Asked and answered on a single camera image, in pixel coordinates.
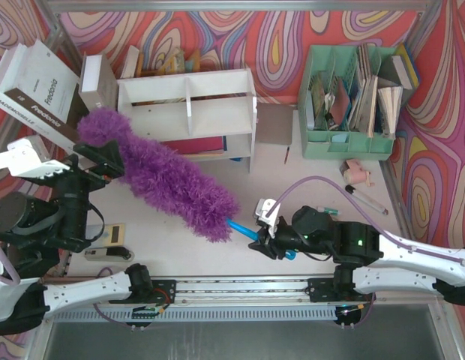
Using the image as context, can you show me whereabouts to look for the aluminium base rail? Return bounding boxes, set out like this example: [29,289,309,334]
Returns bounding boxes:
[48,276,443,323]

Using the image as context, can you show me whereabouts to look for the small yellow book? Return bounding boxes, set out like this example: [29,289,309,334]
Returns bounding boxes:
[102,223,125,247]

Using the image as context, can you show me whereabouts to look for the white marker pen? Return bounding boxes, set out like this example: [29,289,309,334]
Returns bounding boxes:
[345,184,389,215]

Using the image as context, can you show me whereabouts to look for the books behind shelf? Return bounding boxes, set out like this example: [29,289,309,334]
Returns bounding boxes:
[118,46,200,79]

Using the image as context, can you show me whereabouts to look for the white Mademoiselle book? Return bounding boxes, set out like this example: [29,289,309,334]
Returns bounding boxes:
[0,43,49,137]

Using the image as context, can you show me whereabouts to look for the grey notebook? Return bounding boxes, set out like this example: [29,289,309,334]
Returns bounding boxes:
[256,103,293,146]

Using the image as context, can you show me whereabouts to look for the brown pencil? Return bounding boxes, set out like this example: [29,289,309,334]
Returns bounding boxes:
[283,146,290,164]

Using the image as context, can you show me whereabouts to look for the taupe Lonely City book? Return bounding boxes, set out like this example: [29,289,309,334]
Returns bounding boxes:
[79,54,119,111]

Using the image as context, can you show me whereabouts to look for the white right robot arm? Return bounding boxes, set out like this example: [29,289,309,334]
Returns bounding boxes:
[248,205,465,306]

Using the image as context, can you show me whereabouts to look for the brown Fredonia book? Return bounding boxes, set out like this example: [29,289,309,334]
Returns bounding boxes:
[17,40,88,149]

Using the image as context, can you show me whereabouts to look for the purple fluffy duster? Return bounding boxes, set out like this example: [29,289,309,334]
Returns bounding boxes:
[77,108,239,242]

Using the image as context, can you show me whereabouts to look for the white wooden bookshelf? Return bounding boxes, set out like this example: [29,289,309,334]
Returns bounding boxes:
[117,68,257,168]

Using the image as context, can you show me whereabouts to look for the green white glue stick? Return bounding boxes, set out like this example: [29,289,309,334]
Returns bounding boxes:
[316,206,341,216]

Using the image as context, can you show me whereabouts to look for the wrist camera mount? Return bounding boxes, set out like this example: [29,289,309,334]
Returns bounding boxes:
[254,199,281,238]
[0,135,71,179]

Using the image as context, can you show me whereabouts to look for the green file organizer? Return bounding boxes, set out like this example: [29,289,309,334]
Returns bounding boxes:
[298,43,407,161]

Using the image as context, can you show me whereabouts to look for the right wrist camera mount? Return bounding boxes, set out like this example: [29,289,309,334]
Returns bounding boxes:
[254,199,281,238]

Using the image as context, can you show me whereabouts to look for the pink pig figurine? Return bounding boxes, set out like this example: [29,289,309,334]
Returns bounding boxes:
[340,159,374,187]

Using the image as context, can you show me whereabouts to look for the white black stapler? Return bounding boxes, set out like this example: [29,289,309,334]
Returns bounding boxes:
[84,247,134,263]

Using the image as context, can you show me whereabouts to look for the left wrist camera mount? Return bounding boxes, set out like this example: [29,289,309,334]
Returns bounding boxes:
[0,135,71,179]

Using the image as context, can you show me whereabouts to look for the grey book in organizer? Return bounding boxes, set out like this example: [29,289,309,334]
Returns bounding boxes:
[379,43,420,90]

